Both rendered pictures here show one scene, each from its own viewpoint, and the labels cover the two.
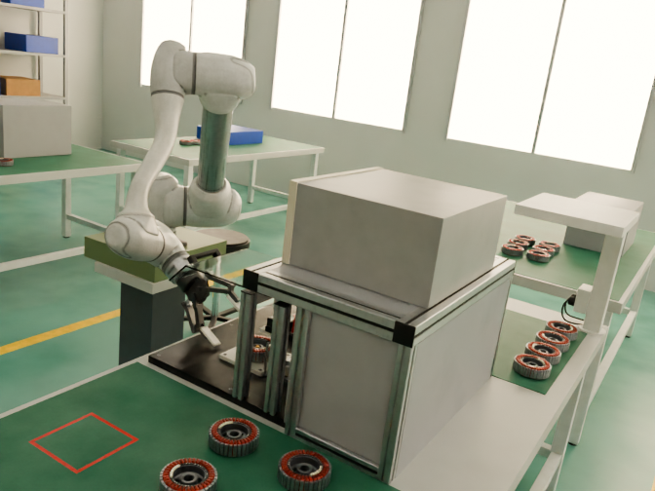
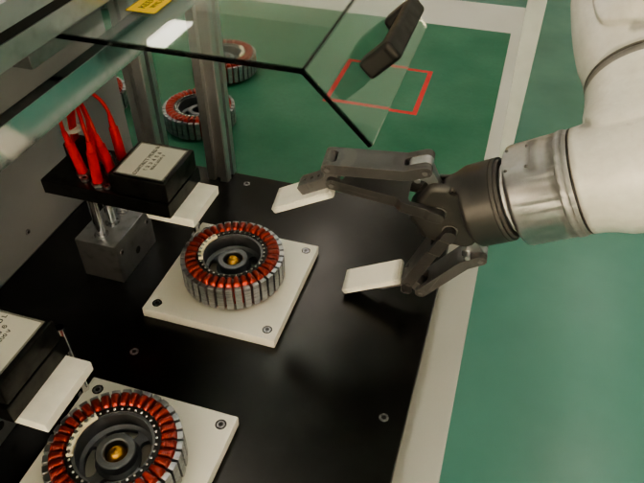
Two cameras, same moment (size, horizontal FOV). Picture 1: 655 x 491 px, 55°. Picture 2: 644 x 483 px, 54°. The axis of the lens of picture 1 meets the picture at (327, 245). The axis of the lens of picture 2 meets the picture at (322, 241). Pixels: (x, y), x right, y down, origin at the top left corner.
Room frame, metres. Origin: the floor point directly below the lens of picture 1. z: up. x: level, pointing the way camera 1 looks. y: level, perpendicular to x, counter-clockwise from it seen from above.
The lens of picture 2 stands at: (2.15, 0.14, 1.28)
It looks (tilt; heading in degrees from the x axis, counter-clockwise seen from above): 42 degrees down; 166
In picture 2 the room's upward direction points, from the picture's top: straight up
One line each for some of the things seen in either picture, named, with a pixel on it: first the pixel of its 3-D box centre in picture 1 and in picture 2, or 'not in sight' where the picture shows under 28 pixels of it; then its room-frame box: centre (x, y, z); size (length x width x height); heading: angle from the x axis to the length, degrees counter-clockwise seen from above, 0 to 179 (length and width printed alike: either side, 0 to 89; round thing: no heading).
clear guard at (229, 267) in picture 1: (248, 277); (237, 26); (1.56, 0.20, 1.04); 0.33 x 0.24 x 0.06; 59
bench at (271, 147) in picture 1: (224, 184); not in sight; (5.84, 1.02, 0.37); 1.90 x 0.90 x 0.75; 149
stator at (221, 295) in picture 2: (257, 348); (233, 263); (1.63, 0.16, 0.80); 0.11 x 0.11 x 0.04
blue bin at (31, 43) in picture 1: (31, 43); not in sight; (7.78, 3.78, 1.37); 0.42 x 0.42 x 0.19; 60
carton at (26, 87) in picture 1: (14, 85); not in sight; (7.59, 3.90, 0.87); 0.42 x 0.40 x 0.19; 148
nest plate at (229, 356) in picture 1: (256, 357); (235, 279); (1.63, 0.16, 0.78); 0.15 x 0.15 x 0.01; 59
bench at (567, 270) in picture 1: (534, 296); not in sight; (3.67, -1.29, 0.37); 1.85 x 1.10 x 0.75; 149
